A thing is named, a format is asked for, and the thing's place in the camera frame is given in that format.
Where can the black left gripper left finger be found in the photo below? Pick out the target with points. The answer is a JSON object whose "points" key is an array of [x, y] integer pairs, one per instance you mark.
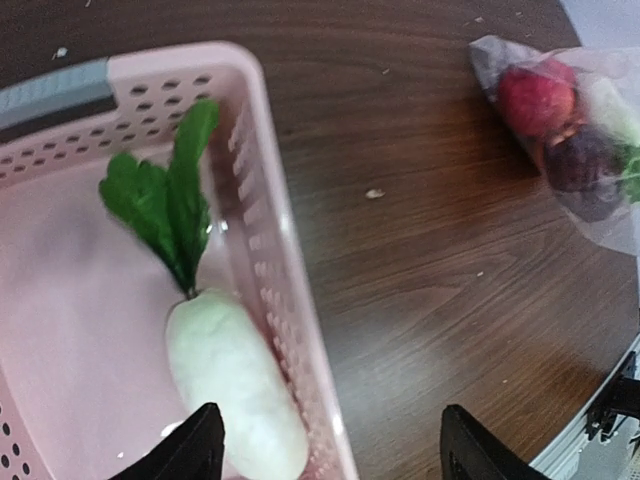
{"points": [[193, 451]]}

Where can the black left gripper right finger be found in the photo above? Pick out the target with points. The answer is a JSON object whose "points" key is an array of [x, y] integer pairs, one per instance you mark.
{"points": [[468, 450]]}

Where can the white radish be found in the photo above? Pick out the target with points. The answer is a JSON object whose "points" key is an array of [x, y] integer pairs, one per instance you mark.
{"points": [[608, 109], [215, 352]]}

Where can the pink plastic basket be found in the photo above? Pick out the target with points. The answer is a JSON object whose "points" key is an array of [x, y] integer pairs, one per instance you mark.
{"points": [[156, 315]]}

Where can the clear zip top bag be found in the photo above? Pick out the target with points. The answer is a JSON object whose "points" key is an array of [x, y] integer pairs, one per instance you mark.
{"points": [[575, 112]]}

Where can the red apple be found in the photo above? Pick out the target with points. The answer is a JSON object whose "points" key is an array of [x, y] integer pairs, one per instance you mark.
{"points": [[537, 100]]}

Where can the front aluminium frame rail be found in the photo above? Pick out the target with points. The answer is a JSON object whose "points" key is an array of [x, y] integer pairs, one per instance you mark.
{"points": [[599, 442]]}

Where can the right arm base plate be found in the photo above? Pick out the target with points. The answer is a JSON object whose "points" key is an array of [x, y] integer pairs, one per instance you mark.
{"points": [[619, 397]]}

